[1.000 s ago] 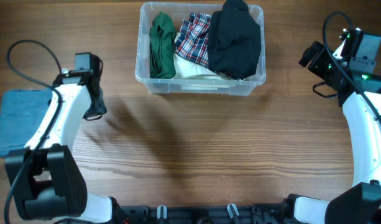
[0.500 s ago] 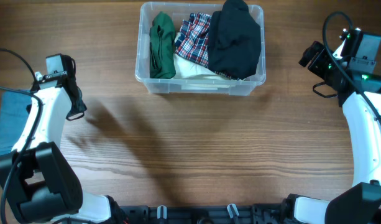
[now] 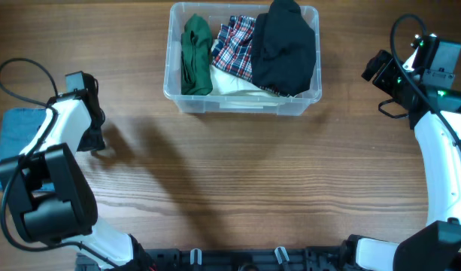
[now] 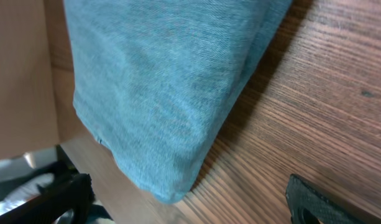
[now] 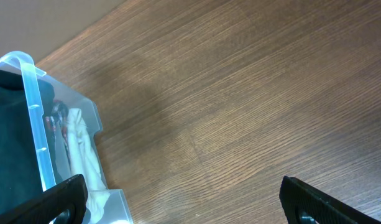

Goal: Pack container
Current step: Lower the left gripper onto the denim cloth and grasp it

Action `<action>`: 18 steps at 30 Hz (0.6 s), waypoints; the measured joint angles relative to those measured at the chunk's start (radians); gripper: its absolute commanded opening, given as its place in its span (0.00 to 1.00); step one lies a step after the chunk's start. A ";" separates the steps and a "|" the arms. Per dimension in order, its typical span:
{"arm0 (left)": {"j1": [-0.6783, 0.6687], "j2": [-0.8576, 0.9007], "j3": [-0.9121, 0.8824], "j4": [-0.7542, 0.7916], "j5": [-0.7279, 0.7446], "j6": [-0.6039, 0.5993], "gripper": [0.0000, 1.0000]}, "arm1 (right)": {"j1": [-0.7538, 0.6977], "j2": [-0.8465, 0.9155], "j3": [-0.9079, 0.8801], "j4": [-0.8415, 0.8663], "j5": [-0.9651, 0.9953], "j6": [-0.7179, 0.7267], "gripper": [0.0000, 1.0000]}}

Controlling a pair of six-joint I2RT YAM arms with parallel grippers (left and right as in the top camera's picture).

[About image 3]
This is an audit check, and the blue denim cloth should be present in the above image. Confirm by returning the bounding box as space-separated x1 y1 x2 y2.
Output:
0 108 46 191

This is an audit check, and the black garment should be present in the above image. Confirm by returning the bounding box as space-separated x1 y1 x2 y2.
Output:
250 0 317 96

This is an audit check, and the green garment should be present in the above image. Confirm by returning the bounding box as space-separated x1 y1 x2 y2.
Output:
180 14 213 96

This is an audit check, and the cream cloth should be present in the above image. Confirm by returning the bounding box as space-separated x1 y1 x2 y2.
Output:
208 37 291 107

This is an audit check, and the plaid shirt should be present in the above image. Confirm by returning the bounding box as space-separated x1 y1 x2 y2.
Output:
211 15 283 96

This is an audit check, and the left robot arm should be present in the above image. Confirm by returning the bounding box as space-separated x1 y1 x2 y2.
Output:
0 72 156 270

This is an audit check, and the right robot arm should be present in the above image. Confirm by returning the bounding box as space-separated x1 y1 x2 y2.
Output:
340 34 461 270

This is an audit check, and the white label on bin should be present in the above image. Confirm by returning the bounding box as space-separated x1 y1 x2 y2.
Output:
220 102 264 110

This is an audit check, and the clear plastic storage bin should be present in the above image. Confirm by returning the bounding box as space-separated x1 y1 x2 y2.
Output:
163 2 323 116

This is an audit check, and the right black cable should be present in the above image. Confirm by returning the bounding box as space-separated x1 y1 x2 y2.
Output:
377 13 461 271

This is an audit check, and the black cable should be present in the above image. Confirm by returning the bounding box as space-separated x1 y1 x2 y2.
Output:
0 57 118 269
377 13 461 271

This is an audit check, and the left black cable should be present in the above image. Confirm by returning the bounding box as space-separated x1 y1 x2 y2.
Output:
0 57 118 269

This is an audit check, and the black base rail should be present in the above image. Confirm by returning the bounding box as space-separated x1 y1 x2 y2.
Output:
74 246 366 271

